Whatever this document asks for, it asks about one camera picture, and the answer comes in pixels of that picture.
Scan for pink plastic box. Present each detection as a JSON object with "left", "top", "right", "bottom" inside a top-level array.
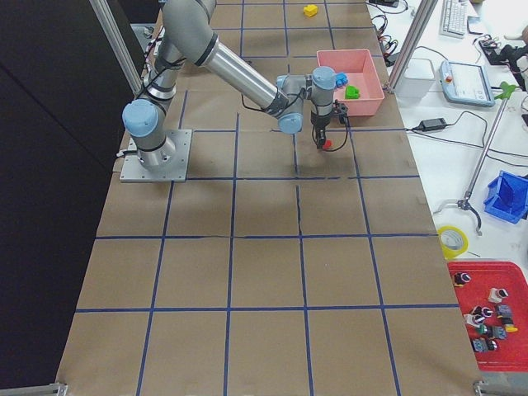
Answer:
[{"left": 317, "top": 49, "right": 384, "bottom": 116}]

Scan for metal reacher grabber tool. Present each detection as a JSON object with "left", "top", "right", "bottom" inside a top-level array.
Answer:
[{"left": 432, "top": 82, "right": 516, "bottom": 236}]

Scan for blue toy block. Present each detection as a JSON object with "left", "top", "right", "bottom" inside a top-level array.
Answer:
[{"left": 335, "top": 72, "right": 348, "bottom": 89}]

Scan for yellow tape roll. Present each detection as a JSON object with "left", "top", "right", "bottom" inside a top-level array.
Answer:
[{"left": 437, "top": 225, "right": 469, "bottom": 260}]

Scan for blue storage bin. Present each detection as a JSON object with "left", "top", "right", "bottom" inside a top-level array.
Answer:
[{"left": 483, "top": 171, "right": 527, "bottom": 224}]

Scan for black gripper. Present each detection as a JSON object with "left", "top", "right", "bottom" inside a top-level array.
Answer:
[{"left": 310, "top": 107, "right": 332, "bottom": 149}]

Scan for white keyboard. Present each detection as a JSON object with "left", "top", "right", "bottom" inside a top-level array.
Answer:
[{"left": 439, "top": 0, "right": 469, "bottom": 39}]

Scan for red parts tray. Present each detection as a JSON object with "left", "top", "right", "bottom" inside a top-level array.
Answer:
[{"left": 448, "top": 261, "right": 527, "bottom": 372}]

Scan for black power adapter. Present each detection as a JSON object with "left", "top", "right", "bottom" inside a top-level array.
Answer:
[{"left": 418, "top": 118, "right": 448, "bottom": 132}]

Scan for green toy block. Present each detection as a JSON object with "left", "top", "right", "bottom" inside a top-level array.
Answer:
[{"left": 345, "top": 85, "right": 361, "bottom": 100}]

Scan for aluminium frame post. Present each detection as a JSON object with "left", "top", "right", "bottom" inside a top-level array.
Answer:
[{"left": 385, "top": 0, "right": 437, "bottom": 93}]

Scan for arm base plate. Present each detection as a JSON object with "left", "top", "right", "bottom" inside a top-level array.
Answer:
[{"left": 120, "top": 130, "right": 192, "bottom": 182}]

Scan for yellow toy block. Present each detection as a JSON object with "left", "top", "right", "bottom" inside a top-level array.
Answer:
[{"left": 303, "top": 4, "right": 318, "bottom": 17}]

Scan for teach pendant tablet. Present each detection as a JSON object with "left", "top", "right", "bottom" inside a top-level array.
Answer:
[{"left": 439, "top": 60, "right": 495, "bottom": 107}]

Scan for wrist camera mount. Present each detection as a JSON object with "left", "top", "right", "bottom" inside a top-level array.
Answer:
[{"left": 332, "top": 101, "right": 350, "bottom": 126}]

